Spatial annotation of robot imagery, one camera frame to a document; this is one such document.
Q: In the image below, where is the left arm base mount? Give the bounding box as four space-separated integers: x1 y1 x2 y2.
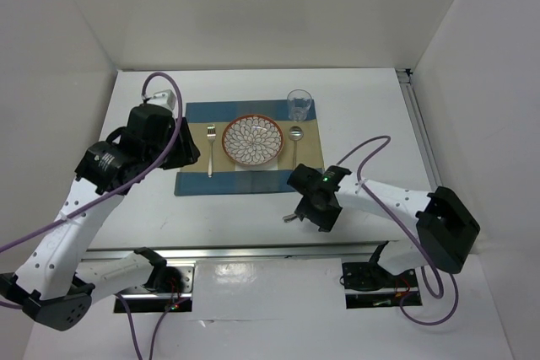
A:
120 261 195 314

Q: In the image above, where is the floral patterned ceramic plate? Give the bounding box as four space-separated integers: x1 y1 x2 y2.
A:
222 114 284 167

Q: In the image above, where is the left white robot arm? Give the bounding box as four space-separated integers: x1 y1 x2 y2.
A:
1 104 200 331

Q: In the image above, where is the blue beige checked placemat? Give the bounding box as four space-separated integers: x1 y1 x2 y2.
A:
173 100 329 197

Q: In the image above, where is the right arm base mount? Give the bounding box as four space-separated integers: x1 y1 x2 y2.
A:
339 262 423 309

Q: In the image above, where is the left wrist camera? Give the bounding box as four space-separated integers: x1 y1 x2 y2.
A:
146 89 177 111

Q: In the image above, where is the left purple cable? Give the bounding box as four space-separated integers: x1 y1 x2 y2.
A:
0 72 183 360

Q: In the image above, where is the silver spoon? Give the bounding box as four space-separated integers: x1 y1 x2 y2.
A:
289 126 304 169

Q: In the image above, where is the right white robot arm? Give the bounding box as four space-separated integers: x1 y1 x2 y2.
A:
287 164 480 286

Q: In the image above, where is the silver table knife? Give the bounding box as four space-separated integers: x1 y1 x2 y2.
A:
282 213 297 223

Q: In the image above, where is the silver fork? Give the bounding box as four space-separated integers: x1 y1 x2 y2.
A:
207 124 217 178

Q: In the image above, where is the clear drinking glass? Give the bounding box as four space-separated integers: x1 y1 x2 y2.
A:
287 89 312 122

